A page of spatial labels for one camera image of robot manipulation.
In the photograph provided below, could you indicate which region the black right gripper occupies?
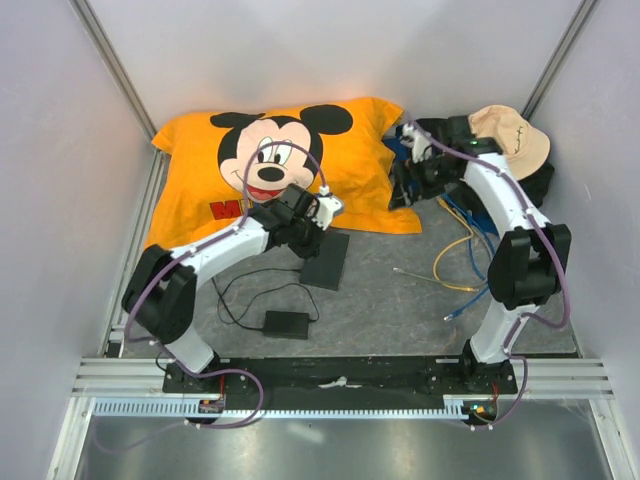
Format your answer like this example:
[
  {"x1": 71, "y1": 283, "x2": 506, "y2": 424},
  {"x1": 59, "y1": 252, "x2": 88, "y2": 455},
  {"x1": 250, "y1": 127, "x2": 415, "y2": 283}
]
[{"x1": 388, "y1": 155, "x2": 459, "y2": 212}]

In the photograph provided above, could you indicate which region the grey ethernet cable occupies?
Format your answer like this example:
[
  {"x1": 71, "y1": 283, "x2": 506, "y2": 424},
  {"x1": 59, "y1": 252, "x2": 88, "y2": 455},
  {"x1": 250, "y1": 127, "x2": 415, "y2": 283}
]
[{"x1": 392, "y1": 197, "x2": 489, "y2": 289}]

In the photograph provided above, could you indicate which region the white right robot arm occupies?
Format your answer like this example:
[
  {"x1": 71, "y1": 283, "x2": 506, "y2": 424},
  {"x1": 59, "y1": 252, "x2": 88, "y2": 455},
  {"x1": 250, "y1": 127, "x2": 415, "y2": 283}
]
[{"x1": 393, "y1": 116, "x2": 571, "y2": 394}]

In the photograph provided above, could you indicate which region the beige bucket hat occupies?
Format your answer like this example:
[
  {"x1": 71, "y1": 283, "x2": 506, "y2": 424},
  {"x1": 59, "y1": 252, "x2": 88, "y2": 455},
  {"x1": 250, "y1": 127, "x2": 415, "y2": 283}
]
[{"x1": 468, "y1": 105, "x2": 551, "y2": 180}]

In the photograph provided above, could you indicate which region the orange Mickey Mouse pillow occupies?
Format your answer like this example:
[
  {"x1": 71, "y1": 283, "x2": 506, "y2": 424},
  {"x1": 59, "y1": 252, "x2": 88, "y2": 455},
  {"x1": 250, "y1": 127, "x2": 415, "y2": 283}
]
[{"x1": 146, "y1": 97, "x2": 422, "y2": 249}]

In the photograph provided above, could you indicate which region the black network switch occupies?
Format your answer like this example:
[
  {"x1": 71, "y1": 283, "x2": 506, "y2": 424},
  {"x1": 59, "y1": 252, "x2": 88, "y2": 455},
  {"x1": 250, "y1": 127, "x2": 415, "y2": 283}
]
[{"x1": 299, "y1": 230, "x2": 350, "y2": 291}]

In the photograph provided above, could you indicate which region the grey slotted cable duct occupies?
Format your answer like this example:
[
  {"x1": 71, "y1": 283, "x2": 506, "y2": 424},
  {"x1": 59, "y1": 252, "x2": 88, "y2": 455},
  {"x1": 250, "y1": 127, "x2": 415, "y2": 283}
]
[{"x1": 93, "y1": 397, "x2": 468, "y2": 420}]

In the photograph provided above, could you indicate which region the blue and black garment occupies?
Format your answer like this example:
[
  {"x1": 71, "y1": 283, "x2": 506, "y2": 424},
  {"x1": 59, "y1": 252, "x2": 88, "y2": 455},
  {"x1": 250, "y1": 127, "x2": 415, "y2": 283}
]
[{"x1": 383, "y1": 117, "x2": 556, "y2": 231}]

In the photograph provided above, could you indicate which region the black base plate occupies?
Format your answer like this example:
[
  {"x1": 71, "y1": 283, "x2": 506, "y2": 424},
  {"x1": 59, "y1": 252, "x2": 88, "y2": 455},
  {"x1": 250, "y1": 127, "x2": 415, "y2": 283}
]
[{"x1": 162, "y1": 355, "x2": 517, "y2": 407}]

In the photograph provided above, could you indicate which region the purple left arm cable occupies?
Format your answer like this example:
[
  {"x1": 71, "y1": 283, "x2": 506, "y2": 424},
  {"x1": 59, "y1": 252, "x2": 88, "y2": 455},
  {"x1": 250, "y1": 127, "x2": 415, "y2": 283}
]
[{"x1": 89, "y1": 141, "x2": 334, "y2": 454}]

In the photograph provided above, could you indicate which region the black power adapter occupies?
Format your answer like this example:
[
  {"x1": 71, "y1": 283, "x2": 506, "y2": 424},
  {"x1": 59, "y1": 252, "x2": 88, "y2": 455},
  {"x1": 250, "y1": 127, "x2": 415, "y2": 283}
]
[{"x1": 262, "y1": 311, "x2": 310, "y2": 340}]

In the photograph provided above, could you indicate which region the blue ethernet cable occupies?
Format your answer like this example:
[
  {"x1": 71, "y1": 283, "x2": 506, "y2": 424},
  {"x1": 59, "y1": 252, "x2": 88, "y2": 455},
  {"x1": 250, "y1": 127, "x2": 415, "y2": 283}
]
[{"x1": 443, "y1": 192, "x2": 499, "y2": 321}]

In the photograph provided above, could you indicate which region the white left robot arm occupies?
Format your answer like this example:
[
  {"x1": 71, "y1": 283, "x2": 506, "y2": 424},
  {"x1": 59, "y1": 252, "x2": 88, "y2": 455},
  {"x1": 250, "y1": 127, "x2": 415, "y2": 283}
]
[{"x1": 121, "y1": 185, "x2": 344, "y2": 393}]

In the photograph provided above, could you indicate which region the black power cord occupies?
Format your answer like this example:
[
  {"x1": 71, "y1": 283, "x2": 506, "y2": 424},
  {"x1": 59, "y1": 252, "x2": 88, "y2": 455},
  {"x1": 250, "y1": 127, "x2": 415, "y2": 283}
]
[{"x1": 210, "y1": 268, "x2": 321, "y2": 331}]

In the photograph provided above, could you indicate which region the yellow ethernet cable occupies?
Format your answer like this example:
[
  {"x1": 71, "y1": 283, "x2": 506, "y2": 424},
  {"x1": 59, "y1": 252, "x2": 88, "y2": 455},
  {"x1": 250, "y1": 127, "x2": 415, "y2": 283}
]
[{"x1": 432, "y1": 197, "x2": 481, "y2": 292}]

